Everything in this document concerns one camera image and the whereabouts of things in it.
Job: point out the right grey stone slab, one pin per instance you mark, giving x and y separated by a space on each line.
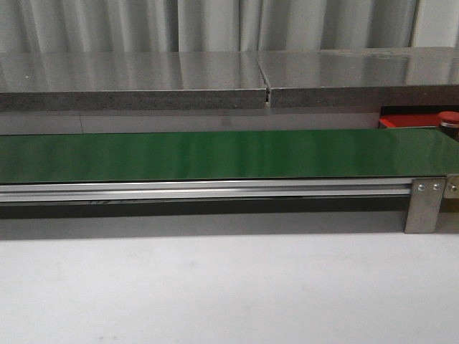
420 76

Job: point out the metal conveyor support bracket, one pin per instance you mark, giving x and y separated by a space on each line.
425 200

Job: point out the left grey stone slab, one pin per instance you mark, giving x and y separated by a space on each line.
63 81

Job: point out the grey pleated curtain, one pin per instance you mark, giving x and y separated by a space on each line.
194 26

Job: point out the aluminium conveyor side rail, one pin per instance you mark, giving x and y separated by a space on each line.
228 189

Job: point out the green conveyor belt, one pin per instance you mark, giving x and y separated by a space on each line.
125 157

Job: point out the red plastic tray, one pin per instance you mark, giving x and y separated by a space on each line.
410 121

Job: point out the conveyor end plate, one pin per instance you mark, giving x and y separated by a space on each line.
451 194

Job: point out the grey stone slab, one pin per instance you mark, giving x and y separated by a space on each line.
420 76
63 81

